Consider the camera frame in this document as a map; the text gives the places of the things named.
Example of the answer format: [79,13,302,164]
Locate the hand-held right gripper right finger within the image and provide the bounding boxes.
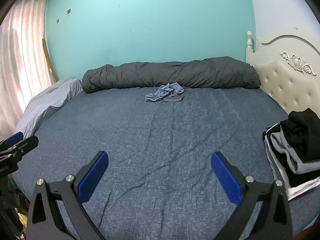
[211,151,293,240]

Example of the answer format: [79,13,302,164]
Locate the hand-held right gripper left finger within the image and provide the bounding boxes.
[27,151,109,240]

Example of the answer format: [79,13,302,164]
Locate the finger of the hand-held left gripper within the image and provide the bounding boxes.
[0,135,39,161]
[0,132,24,148]

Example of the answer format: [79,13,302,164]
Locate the stack of folded clothes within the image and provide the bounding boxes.
[262,124,320,200]

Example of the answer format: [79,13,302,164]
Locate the colourful clutter pile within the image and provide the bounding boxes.
[7,175,28,238]

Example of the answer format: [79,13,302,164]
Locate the grey patterned bedspread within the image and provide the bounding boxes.
[12,86,320,240]

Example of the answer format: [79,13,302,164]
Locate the pale pink curtain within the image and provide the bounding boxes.
[0,0,55,140]

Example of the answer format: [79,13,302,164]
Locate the wooden strip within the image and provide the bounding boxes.
[42,38,58,83]

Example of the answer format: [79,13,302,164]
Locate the black folded garment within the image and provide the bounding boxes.
[280,108,320,165]

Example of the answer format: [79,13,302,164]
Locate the dark grey flat garment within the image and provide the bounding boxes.
[163,94,185,103]

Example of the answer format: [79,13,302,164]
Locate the crumpled blue-grey garment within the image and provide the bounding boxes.
[145,82,185,103]

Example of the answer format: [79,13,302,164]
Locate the cream tufted headboard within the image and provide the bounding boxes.
[246,26,320,120]

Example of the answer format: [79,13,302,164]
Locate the dark grey rolled duvet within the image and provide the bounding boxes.
[82,56,260,94]

